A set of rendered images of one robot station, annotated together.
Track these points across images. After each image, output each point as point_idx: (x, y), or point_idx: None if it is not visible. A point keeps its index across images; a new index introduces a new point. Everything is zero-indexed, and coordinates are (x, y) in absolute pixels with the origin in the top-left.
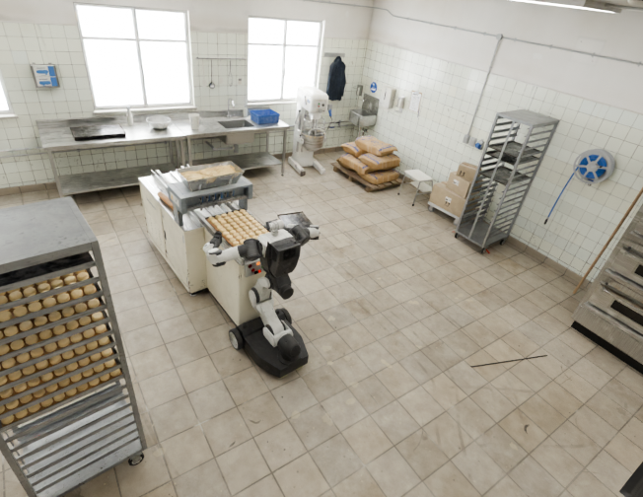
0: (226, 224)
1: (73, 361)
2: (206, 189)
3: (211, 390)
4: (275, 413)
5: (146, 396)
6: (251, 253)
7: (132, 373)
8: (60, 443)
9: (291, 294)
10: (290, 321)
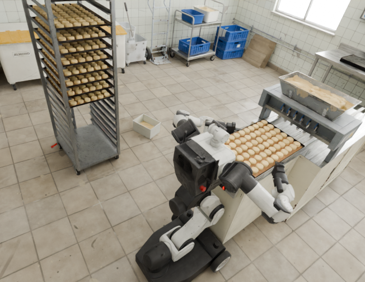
0: (258, 131)
1: (53, 67)
2: (294, 101)
3: (131, 206)
4: (98, 262)
5: (128, 169)
6: (174, 130)
7: (149, 159)
8: (90, 134)
9: (176, 213)
10: (213, 267)
